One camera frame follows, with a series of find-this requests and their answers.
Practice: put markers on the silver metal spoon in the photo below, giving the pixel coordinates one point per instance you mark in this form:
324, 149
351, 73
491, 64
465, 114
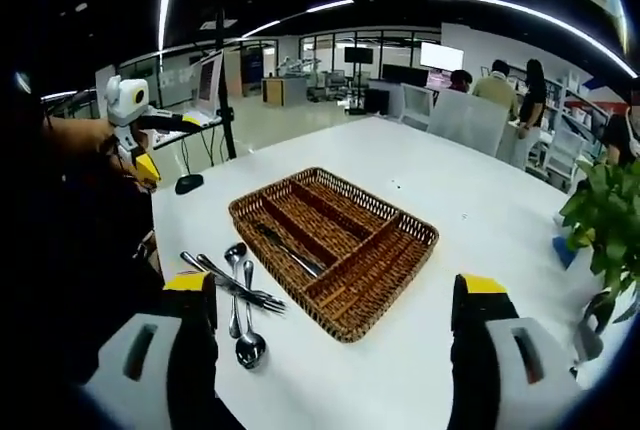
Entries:
235, 252
250, 350

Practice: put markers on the long curved ceiling light strip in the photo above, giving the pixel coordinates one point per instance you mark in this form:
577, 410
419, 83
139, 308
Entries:
500, 5

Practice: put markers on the short ceiling light strip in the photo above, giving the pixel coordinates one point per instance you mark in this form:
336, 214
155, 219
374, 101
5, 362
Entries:
165, 10
262, 28
330, 5

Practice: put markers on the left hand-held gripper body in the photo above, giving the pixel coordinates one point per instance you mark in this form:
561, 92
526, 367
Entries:
125, 100

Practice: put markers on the black grey handheld device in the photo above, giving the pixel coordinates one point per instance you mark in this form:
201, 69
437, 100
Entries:
592, 330

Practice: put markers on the black tripod pole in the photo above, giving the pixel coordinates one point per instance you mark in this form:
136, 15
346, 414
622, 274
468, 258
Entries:
226, 100

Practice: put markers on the brown wicker utensil storage tray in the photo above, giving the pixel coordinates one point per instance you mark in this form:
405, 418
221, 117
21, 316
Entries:
320, 202

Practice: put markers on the white mesh office chair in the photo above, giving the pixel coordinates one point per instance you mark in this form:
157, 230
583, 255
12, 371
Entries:
562, 150

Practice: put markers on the bright white display screen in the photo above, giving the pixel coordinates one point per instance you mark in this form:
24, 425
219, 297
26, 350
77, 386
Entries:
441, 56

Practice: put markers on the blue cloth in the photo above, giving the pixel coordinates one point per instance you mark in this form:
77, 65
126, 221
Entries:
565, 250

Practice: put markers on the yellow front cabinet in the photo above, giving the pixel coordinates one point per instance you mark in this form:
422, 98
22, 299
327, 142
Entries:
274, 90

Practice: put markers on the shelving unit with white boxes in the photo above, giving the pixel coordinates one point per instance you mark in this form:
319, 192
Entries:
575, 105

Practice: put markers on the green potted plant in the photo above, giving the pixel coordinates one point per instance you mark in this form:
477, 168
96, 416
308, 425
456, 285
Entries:
610, 220

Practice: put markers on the grey office chair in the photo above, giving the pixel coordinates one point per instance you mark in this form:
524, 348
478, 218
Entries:
467, 120

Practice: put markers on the black television on stand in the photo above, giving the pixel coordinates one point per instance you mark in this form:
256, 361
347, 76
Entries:
358, 55

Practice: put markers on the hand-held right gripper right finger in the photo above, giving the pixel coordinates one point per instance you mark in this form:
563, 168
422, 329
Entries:
475, 350

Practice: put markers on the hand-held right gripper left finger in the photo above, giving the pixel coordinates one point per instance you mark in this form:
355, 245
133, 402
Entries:
190, 350

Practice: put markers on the wide black monitor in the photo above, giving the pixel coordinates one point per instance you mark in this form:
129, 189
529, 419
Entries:
405, 74

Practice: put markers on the person's dark clothed torso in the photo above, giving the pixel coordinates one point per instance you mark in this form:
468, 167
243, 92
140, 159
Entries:
90, 250

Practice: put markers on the pink lit monitor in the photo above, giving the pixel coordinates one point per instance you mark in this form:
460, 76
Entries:
442, 79

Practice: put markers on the black computer mouse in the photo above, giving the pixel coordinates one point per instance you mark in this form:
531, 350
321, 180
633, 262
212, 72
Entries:
189, 183

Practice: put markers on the silver metal knife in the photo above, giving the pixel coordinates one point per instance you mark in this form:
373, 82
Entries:
290, 249
300, 260

